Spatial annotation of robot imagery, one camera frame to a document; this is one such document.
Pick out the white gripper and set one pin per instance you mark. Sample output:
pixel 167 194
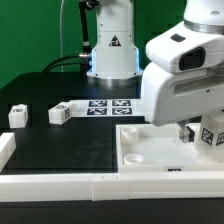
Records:
pixel 169 98

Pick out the white square tabletop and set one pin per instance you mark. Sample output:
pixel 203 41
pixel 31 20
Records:
pixel 146 148

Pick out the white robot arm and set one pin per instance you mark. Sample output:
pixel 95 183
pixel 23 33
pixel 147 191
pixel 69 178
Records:
pixel 115 58

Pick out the white marker base sheet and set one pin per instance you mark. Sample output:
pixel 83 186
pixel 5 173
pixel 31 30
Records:
pixel 108 108

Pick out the white front fence wall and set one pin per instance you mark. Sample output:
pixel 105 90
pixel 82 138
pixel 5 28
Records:
pixel 99 187

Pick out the white fence wall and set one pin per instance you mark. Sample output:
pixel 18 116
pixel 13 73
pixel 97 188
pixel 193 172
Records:
pixel 7 147
pixel 99 187

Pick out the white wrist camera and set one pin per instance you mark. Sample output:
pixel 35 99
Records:
pixel 181 49

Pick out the white left fence wall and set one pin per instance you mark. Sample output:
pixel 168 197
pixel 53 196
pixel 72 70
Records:
pixel 7 147

